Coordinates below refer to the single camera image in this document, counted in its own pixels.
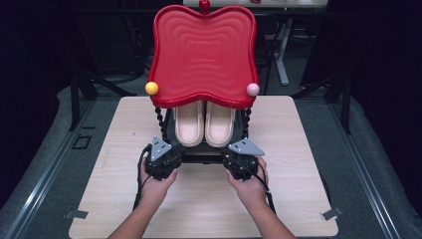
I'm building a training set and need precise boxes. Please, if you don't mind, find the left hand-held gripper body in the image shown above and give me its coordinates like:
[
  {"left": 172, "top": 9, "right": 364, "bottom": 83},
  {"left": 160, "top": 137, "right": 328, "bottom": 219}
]
[{"left": 144, "top": 135, "right": 183, "bottom": 181}]

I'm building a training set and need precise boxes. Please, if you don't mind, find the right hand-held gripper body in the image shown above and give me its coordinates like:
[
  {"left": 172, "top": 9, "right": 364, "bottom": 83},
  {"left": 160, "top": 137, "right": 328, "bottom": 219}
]
[{"left": 222, "top": 136, "right": 266, "bottom": 182}]

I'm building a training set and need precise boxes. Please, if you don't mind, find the cream clog shoe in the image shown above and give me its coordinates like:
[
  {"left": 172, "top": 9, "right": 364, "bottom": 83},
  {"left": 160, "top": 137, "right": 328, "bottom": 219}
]
[
  {"left": 172, "top": 100, "right": 205, "bottom": 148},
  {"left": 204, "top": 101, "right": 238, "bottom": 149}
]

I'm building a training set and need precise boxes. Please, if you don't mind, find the red and black shoe rack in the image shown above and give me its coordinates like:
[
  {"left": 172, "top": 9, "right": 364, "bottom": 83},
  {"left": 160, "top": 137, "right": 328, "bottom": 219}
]
[{"left": 144, "top": 0, "right": 261, "bottom": 165}]

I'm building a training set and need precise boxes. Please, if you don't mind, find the person's left hand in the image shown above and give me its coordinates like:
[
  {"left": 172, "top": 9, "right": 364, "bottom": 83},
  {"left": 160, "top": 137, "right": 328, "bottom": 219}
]
[{"left": 138, "top": 156, "right": 179, "bottom": 208}]

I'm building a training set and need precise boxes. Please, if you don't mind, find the person's right hand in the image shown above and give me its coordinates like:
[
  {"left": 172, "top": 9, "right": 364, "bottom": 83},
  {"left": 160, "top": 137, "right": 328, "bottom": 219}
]
[{"left": 226, "top": 155, "right": 269, "bottom": 208}]

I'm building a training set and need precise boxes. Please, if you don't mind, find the grey tape strip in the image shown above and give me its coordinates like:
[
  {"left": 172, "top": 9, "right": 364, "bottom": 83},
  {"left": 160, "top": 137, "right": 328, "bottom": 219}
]
[
  {"left": 320, "top": 205, "right": 344, "bottom": 222},
  {"left": 64, "top": 209, "right": 90, "bottom": 220}
]

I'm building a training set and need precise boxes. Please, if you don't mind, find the black metal stand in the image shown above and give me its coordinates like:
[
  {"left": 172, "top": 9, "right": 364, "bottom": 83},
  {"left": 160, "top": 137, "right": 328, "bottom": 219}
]
[
  {"left": 68, "top": 64, "right": 137, "bottom": 132},
  {"left": 291, "top": 71, "right": 352, "bottom": 135}
]

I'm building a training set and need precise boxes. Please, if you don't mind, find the white desk leg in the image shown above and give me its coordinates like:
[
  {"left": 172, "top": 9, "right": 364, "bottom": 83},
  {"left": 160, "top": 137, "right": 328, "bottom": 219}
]
[{"left": 274, "top": 19, "right": 294, "bottom": 87}]

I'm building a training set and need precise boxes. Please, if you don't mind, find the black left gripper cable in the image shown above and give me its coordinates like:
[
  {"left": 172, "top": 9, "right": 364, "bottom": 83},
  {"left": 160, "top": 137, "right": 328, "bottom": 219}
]
[{"left": 132, "top": 143, "right": 154, "bottom": 212}]

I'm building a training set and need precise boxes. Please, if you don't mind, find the metal floor rail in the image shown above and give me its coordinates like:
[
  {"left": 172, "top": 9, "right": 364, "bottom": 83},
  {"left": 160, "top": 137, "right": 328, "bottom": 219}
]
[
  {"left": 326, "top": 99, "right": 403, "bottom": 239},
  {"left": 0, "top": 99, "right": 98, "bottom": 239}
]

